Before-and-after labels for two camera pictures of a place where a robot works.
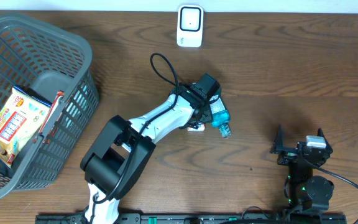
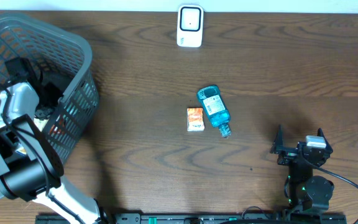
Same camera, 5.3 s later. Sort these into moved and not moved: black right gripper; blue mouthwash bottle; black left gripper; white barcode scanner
Moved: black left gripper
Not moved: black right gripper; blue mouthwash bottle; white barcode scanner
